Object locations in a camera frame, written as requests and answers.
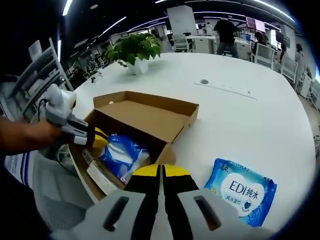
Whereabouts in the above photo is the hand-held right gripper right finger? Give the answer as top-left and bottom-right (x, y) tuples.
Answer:
(161, 162), (251, 240)

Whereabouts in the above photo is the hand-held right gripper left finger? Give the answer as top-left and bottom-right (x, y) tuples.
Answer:
(51, 163), (161, 240)

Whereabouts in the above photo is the clear blue soft tissue pack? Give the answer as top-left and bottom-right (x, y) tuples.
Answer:
(97, 133), (151, 183)

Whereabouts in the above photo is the blue wet wipes pack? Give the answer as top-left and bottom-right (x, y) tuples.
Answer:
(203, 157), (278, 227)

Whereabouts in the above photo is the brown cardboard shoe box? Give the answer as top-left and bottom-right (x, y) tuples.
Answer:
(79, 90), (200, 201)

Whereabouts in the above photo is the grey metal shelf rack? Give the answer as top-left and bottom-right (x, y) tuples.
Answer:
(0, 37), (75, 118)

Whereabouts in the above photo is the white mesh office chair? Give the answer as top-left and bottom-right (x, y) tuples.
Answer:
(32, 144), (101, 226)

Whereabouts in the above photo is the small dark gadget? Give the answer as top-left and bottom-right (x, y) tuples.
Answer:
(90, 71), (104, 83)

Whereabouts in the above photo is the blue white display board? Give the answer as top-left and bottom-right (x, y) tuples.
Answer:
(0, 149), (35, 187)

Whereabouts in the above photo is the person's dark navy shirt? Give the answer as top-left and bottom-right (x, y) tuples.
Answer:
(0, 174), (48, 240)

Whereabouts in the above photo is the green potted plant white pot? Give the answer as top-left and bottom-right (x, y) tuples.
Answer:
(103, 33), (163, 75)

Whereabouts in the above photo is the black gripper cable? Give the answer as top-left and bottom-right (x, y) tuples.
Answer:
(37, 98), (51, 121)

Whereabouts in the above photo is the pink wall screen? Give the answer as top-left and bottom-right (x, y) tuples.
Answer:
(246, 16), (266, 33)

